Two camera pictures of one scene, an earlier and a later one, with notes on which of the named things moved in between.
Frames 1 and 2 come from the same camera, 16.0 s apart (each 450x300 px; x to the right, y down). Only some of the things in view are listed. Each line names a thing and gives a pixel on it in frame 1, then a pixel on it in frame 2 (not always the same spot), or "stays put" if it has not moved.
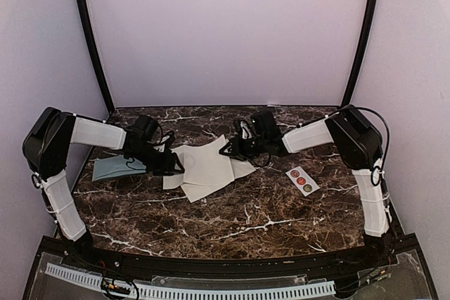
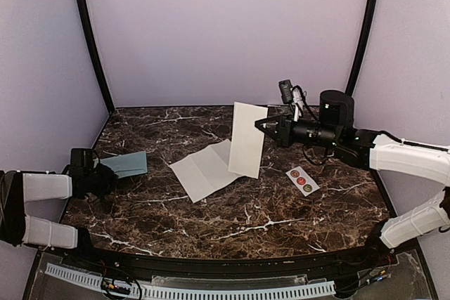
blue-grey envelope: [116, 166] stays put
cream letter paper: [202, 164] -> [247, 140]
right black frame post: [368, 34] stays put
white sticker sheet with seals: [302, 180] stays put
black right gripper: [236, 150] -> [285, 136]
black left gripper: [166, 166] -> [110, 177]
